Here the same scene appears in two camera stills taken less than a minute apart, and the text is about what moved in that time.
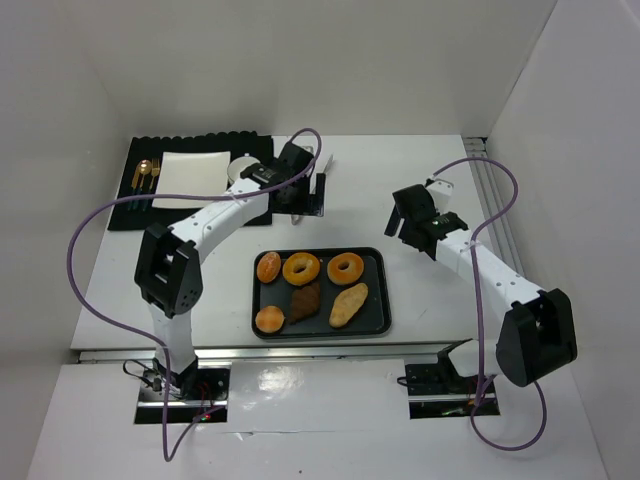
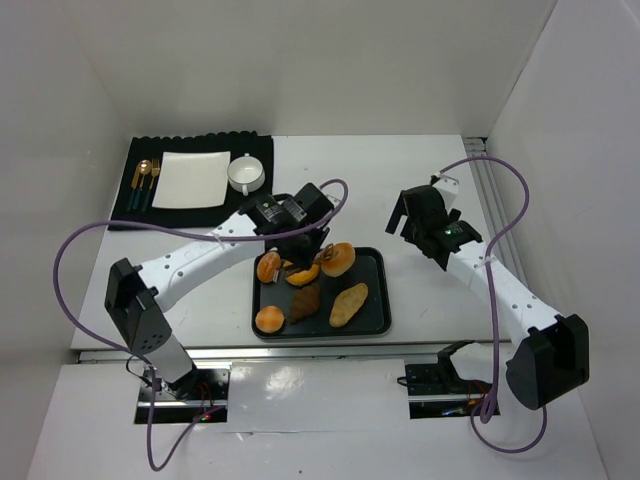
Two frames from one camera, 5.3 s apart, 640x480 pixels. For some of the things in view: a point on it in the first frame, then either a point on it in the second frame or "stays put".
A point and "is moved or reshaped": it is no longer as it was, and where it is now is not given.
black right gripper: x=401 y=220 stays put
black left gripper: x=310 y=196 -> x=304 y=252
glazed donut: x=347 y=276 is moved or reshaped
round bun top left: x=268 y=267 stays put
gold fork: x=155 y=171 stays put
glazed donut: x=292 y=262 stays put
